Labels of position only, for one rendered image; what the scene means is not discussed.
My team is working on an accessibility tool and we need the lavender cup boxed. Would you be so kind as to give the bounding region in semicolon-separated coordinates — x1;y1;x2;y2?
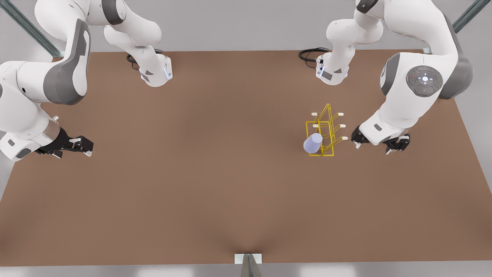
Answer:
303;133;323;155

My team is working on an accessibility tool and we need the yellow wire cup holder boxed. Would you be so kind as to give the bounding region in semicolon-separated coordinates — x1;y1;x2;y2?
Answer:
306;103;349;157

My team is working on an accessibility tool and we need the black cable loop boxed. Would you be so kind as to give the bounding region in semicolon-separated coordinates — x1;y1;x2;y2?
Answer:
126;49;165;71
298;47;331;70

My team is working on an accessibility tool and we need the silver frame post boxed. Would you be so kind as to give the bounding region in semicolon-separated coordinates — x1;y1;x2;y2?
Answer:
0;0;65;58
422;0;492;54
234;253;263;277

